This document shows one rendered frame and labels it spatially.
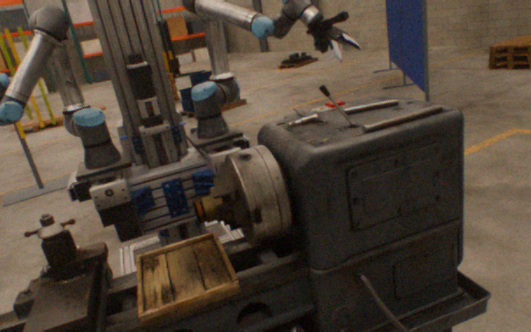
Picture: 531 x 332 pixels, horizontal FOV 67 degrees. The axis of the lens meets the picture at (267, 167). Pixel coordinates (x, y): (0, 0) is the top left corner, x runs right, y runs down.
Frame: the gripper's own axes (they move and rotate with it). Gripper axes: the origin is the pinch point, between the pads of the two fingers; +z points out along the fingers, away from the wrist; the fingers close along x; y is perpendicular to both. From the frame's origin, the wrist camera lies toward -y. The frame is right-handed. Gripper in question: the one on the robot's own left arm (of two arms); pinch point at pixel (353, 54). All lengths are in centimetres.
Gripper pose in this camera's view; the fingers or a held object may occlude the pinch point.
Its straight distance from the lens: 160.1
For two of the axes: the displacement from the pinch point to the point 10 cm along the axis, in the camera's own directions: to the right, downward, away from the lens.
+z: 6.6, 7.4, -0.8
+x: -6.2, 4.8, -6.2
